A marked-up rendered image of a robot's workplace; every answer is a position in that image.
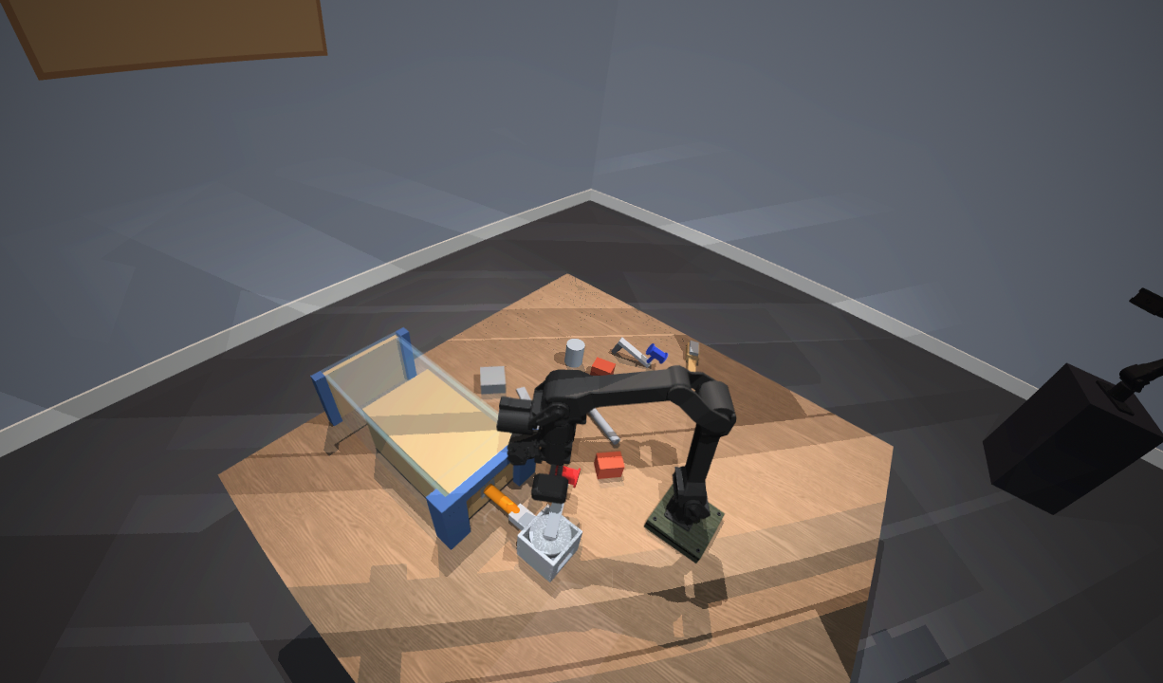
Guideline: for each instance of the blue inverted-u frame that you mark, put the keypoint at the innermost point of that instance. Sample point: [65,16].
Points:
[452,511]

